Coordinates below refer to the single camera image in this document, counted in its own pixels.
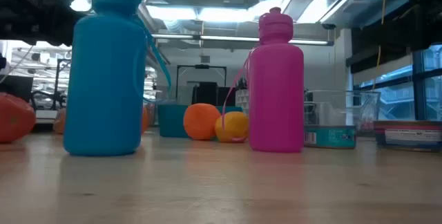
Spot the black cabinet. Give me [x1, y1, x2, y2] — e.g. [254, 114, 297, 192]
[191, 81, 238, 107]

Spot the yellow hanging cable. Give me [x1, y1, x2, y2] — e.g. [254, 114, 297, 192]
[372, 0, 387, 92]

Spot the round orange toy fruit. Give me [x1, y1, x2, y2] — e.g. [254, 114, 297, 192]
[141, 105, 151, 135]
[182, 102, 222, 141]

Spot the orange toy sweet potato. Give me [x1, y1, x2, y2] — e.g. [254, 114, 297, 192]
[52, 108, 67, 135]

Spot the yellow-orange toy lemon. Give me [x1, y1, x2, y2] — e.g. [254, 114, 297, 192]
[214, 111, 249, 144]

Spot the blue plastic water bottle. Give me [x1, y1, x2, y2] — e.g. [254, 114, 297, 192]
[62, 0, 173, 158]

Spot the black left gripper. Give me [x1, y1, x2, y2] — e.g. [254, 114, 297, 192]
[0, 6, 86, 47]

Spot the black metal frame stand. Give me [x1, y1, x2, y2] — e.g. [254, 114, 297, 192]
[175, 64, 228, 106]

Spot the black monitor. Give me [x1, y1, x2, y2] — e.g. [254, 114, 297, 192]
[0, 75, 35, 103]

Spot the bright pink water bottle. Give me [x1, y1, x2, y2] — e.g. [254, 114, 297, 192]
[220, 6, 305, 153]

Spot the teal plastic tray bin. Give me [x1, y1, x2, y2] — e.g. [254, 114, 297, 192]
[157, 104, 244, 138]

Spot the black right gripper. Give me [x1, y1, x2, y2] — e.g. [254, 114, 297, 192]
[410, 4, 442, 50]

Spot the red-orange toy bell pepper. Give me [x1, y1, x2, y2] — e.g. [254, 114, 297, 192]
[0, 91, 37, 144]

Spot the tin can red-blue label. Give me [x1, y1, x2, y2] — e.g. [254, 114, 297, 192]
[374, 120, 442, 153]

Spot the long fluorescent light tube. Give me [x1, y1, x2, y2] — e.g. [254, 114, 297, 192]
[151, 33, 334, 47]

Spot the tin can teal label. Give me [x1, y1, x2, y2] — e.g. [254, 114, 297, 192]
[303, 124, 357, 149]

